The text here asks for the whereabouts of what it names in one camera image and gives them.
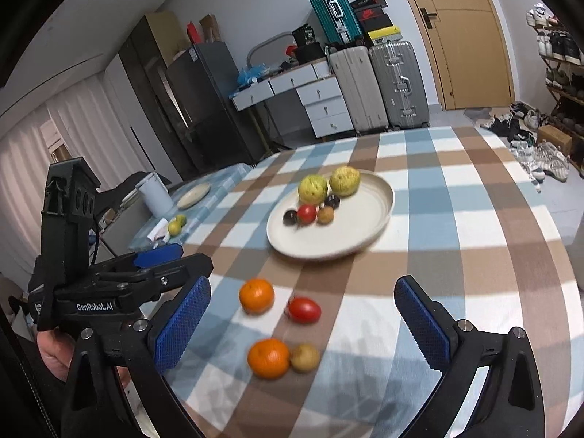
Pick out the white curtain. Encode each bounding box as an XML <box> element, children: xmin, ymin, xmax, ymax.
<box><xmin>0</xmin><ymin>77</ymin><xmax>151</xmax><ymax>279</ymax></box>

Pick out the person's left hand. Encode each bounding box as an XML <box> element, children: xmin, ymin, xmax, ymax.
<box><xmin>36</xmin><ymin>328</ymin><xmax>80</xmax><ymax>382</ymax></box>

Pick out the scattered sneakers group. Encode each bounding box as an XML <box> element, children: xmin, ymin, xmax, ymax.
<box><xmin>479</xmin><ymin>103</ymin><xmax>571</xmax><ymax>192</ymax></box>

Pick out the grey door mat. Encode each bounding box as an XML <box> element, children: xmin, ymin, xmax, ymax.
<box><xmin>464</xmin><ymin>107</ymin><xmax>503</xmax><ymax>122</ymax></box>

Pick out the dark grey refrigerator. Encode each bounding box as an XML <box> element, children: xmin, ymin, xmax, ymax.
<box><xmin>165</xmin><ymin>41</ymin><xmax>265</xmax><ymax>174</ymax></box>

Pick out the beige suitcase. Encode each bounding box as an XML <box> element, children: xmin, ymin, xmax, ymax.
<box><xmin>327</xmin><ymin>46</ymin><xmax>389</xmax><ymax>134</ymax></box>

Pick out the black red shoe box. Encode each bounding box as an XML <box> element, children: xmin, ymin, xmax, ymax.
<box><xmin>350</xmin><ymin>0</ymin><xmax>388</xmax><ymax>19</ymax></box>

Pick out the small white packet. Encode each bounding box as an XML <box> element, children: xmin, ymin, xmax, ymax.
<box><xmin>147</xmin><ymin>219</ymin><xmax>170</xmax><ymax>243</ymax></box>

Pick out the blue plastic bag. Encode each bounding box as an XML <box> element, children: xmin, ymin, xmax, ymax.
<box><xmin>237</xmin><ymin>61</ymin><xmax>270</xmax><ymax>84</ymax></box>

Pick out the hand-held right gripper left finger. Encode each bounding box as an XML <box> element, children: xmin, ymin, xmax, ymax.
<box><xmin>61</xmin><ymin>276</ymin><xmax>211</xmax><ymax>438</ymax></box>

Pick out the grey curved frame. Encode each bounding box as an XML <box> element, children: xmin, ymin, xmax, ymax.
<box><xmin>246</xmin><ymin>33</ymin><xmax>295</xmax><ymax>69</ymax></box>

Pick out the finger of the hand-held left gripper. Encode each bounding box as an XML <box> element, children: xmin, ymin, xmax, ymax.
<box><xmin>119</xmin><ymin>253</ymin><xmax>214</xmax><ymax>304</ymax></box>
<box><xmin>91</xmin><ymin>243</ymin><xmax>184</xmax><ymax>280</ymax></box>

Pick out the silver suitcase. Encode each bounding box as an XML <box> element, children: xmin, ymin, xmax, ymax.
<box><xmin>369</xmin><ymin>40</ymin><xmax>430</xmax><ymax>129</ymax></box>

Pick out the yellow black box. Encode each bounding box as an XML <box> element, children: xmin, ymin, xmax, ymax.
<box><xmin>365</xmin><ymin>26</ymin><xmax>403</xmax><ymax>45</ymax></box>

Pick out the small beige plate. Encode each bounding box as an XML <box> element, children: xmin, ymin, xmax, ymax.
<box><xmin>177</xmin><ymin>182</ymin><xmax>212</xmax><ymax>210</ymax></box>

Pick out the yellow wooden door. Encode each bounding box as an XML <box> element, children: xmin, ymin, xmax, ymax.
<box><xmin>390</xmin><ymin>0</ymin><xmax>514</xmax><ymax>110</ymax></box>

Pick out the brown cardboard box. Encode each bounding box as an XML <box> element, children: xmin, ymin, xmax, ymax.
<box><xmin>537</xmin><ymin>125</ymin><xmax>573</xmax><ymax>156</ymax></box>

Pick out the plain black box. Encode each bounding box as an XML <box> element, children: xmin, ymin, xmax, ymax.
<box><xmin>360</xmin><ymin>14</ymin><xmax>393</xmax><ymax>34</ymax></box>

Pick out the yellow guava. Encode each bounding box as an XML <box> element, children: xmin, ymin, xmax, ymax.
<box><xmin>329</xmin><ymin>165</ymin><xmax>362</xmax><ymax>198</ymax></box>

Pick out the green-yellow guava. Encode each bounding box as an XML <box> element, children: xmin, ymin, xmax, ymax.
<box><xmin>298</xmin><ymin>174</ymin><xmax>329</xmax><ymax>204</ymax></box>

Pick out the teal suitcase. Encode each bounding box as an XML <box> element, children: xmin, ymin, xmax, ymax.
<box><xmin>305</xmin><ymin>0</ymin><xmax>364</xmax><ymax>47</ymax></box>

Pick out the black zippered jacket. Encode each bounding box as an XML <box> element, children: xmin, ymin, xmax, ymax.
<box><xmin>0</xmin><ymin>301</ymin><xmax>74</xmax><ymax>438</ymax></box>

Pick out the shoe rack with shoes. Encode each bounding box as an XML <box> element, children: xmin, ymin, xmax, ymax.
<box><xmin>526</xmin><ymin>2</ymin><xmax>584</xmax><ymax>131</ymax></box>

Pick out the wooden shoe rack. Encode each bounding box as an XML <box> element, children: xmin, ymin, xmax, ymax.
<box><xmin>538</xmin><ymin>27</ymin><xmax>584</xmax><ymax>135</ymax></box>

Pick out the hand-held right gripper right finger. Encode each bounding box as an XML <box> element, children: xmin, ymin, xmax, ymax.
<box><xmin>394</xmin><ymin>276</ymin><xmax>546</xmax><ymax>438</ymax></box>

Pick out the white desk with drawers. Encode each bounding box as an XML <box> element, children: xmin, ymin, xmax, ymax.
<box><xmin>230</xmin><ymin>60</ymin><xmax>354</xmax><ymax>138</ymax></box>

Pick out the brown blue checkered tablecloth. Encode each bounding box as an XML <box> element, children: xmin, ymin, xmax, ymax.
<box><xmin>132</xmin><ymin>125</ymin><xmax>582</xmax><ymax>438</ymax></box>

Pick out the large cream plate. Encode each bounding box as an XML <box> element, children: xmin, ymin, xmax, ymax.
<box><xmin>266</xmin><ymin>170</ymin><xmax>395</xmax><ymax>261</ymax></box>

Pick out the pale blue checkered cloth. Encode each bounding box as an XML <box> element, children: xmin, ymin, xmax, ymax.
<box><xmin>128</xmin><ymin>163</ymin><xmax>251</xmax><ymax>251</ymax></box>

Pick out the dark brown wardrobe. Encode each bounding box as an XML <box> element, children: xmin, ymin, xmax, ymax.
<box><xmin>118</xmin><ymin>13</ymin><xmax>192</xmax><ymax>178</ymax></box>

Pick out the white cylindrical container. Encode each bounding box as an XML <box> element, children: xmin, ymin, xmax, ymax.
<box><xmin>135</xmin><ymin>172</ymin><xmax>173</xmax><ymax>216</ymax></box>

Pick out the black chair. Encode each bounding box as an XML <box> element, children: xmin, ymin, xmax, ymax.
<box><xmin>93</xmin><ymin>171</ymin><xmax>172</xmax><ymax>222</ymax></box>

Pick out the orange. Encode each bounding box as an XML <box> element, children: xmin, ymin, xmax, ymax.
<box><xmin>239</xmin><ymin>278</ymin><xmax>276</xmax><ymax>315</ymax></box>
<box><xmin>247</xmin><ymin>338</ymin><xmax>292</xmax><ymax>379</ymax></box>

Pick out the black bag with white label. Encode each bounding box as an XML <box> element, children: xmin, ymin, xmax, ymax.
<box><xmin>292</xmin><ymin>26</ymin><xmax>326</xmax><ymax>65</ymax></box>

